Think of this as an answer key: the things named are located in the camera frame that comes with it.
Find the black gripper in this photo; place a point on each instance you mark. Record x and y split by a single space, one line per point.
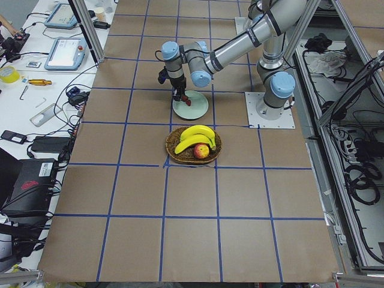
178 83

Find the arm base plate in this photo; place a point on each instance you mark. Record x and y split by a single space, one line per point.
242 23
262 116

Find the black computer box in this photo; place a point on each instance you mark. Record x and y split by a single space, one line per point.
25 186

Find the pale green round plate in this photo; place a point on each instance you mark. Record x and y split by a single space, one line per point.
199 106

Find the near teach pendant tablet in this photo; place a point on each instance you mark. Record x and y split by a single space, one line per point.
66 54

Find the grey metal bracket plate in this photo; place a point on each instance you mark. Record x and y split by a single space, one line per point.
45 115

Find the far teach pendant tablet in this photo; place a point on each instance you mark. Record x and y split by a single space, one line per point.
62 17

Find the brown wicker basket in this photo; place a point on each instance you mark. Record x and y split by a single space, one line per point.
186 156

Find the teach pendant tablet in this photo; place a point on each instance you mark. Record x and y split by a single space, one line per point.
62 17
66 54

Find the yellow banana bunch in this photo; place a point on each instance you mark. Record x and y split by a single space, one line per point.
194 135

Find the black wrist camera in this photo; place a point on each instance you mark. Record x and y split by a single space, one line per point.
162 76

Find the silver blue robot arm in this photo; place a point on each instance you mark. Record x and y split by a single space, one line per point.
267 21

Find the paper cup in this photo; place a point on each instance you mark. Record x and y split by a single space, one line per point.
100 14

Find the black cloth bundle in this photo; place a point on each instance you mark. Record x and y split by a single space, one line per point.
318 43

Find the white crumpled cloth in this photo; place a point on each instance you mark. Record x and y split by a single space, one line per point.
328 63

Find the aluminium frame post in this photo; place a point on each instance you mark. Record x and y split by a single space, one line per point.
83 18

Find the black power adapter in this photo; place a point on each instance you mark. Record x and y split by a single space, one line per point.
49 144

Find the orange metal tool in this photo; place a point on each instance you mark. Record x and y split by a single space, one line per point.
39 82

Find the yellow tape roll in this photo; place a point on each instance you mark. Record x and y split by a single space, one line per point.
9 74

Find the red yellow apple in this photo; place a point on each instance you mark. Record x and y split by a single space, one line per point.
201 151

